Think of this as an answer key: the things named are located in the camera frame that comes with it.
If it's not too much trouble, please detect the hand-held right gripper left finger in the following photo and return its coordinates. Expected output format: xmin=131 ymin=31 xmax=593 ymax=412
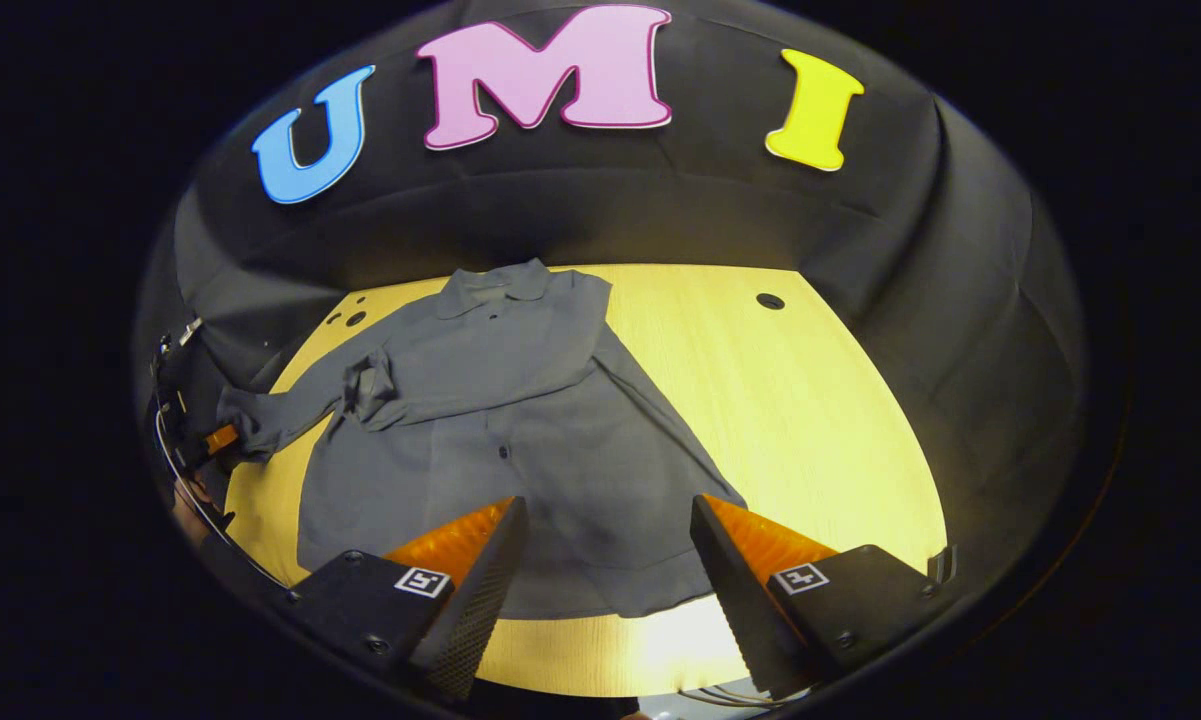
xmin=285 ymin=495 xmax=531 ymax=701

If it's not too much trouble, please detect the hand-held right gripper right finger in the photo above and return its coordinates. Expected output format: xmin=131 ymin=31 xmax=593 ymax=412
xmin=690 ymin=493 xmax=961 ymax=701

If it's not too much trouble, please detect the grey long-sleeved shirt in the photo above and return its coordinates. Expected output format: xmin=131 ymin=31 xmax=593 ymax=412
xmin=217 ymin=258 xmax=748 ymax=619

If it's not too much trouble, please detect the black backdrop cloth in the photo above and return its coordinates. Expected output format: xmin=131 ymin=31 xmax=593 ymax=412
xmin=135 ymin=0 xmax=1091 ymax=601

